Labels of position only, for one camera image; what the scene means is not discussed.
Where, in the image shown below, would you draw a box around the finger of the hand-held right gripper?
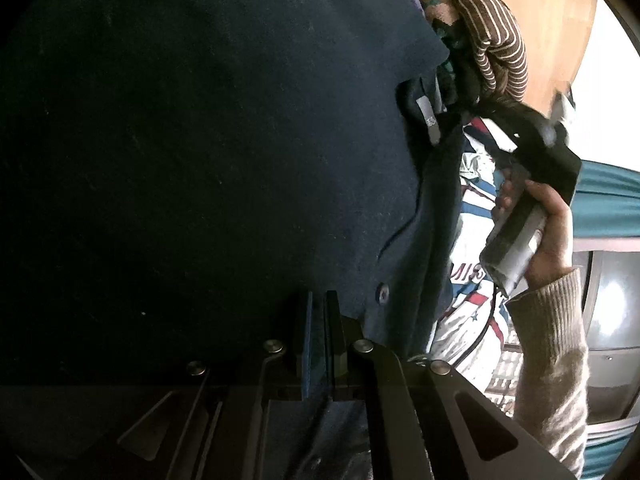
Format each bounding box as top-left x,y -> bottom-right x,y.
464,101 -> 522,139

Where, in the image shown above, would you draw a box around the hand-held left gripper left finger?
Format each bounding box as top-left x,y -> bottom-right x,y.
50,290 -> 314,480

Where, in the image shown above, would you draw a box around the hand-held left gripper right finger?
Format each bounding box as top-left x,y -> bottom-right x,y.
323,289 -> 577,480

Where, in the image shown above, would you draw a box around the navy blue collared shirt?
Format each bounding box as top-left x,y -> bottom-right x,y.
0,0 -> 468,480

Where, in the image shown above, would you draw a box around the folded black clothes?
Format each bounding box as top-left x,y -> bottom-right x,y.
395,0 -> 501,111

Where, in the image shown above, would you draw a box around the person's right hand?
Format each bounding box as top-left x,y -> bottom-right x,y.
491,164 -> 574,293

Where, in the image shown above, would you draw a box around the teal curtain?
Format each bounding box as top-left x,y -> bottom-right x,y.
570,160 -> 640,241
582,417 -> 631,478

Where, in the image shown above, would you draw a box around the folded brown striped sweater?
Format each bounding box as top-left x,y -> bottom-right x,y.
440,0 -> 530,103

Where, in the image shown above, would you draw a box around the wooden headboard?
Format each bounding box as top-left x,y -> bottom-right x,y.
390,0 -> 600,126

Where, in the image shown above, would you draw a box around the star striped quilt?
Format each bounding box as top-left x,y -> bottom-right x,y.
427,117 -> 526,418

